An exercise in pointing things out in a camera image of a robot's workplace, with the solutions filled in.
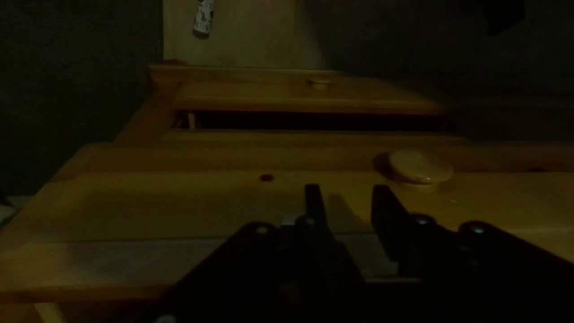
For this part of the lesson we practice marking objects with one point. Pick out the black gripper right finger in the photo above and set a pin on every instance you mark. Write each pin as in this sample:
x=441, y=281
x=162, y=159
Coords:
x=466, y=270

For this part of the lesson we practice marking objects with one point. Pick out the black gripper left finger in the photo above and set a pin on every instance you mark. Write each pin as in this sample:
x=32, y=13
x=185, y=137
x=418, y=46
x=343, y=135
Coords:
x=280, y=270

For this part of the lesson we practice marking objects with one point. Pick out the wooden drawer with large knob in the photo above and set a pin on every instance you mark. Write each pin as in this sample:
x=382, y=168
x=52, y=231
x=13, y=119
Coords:
x=418, y=168

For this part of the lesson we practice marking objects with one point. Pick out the wooden drawer with small knob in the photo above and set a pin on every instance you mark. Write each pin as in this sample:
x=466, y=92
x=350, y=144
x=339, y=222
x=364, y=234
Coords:
x=298, y=96

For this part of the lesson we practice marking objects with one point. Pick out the wooden dresser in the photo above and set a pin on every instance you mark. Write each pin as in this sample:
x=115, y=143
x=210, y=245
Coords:
x=239, y=73

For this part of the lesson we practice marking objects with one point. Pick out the small white can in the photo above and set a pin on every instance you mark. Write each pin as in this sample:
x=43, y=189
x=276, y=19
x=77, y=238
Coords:
x=203, y=19

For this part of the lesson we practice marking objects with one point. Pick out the dark floor rug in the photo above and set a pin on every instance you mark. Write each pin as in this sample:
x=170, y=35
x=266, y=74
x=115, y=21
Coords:
x=77, y=91

